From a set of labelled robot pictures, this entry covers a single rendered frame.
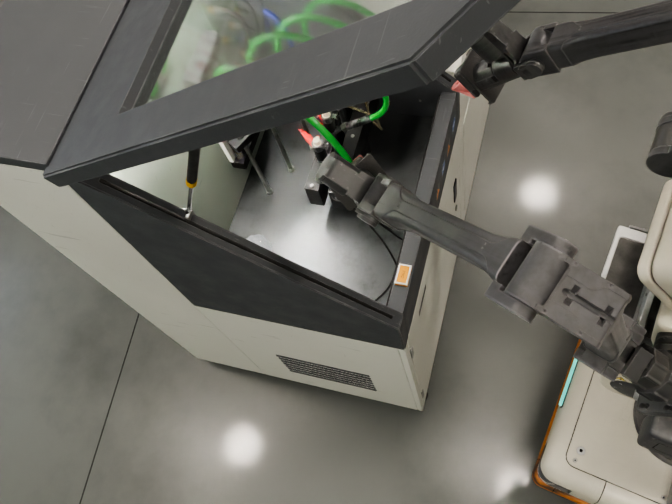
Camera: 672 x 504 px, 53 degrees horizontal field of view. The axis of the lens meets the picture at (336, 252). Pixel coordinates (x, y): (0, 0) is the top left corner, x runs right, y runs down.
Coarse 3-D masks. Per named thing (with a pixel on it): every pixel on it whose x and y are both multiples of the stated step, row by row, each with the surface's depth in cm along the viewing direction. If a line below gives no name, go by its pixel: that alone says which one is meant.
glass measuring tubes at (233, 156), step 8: (256, 136) 182; (224, 144) 170; (248, 144) 179; (224, 152) 174; (232, 152) 176; (240, 152) 175; (232, 160) 177; (240, 160) 177; (248, 160) 179; (240, 168) 179
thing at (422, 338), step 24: (456, 144) 194; (456, 168) 204; (456, 192) 211; (456, 216) 227; (432, 264) 188; (432, 288) 197; (432, 312) 207; (408, 336) 167; (432, 336) 219; (432, 360) 232
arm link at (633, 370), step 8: (632, 344) 110; (624, 352) 110; (632, 352) 111; (640, 352) 110; (648, 352) 110; (624, 360) 111; (632, 360) 110; (640, 360) 110; (648, 360) 110; (616, 368) 110; (624, 368) 110; (632, 368) 110; (640, 368) 110; (632, 376) 110; (640, 376) 111
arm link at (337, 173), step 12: (336, 156) 118; (324, 168) 118; (336, 168) 116; (348, 168) 116; (324, 180) 118; (336, 180) 116; (348, 180) 116; (360, 180) 117; (372, 180) 117; (348, 192) 117; (360, 192) 117; (360, 216) 115
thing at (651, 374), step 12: (648, 348) 113; (660, 360) 111; (648, 372) 110; (660, 372) 110; (636, 384) 112; (648, 384) 111; (660, 384) 111; (648, 396) 113; (660, 396) 111; (636, 408) 117; (648, 408) 114; (660, 408) 112
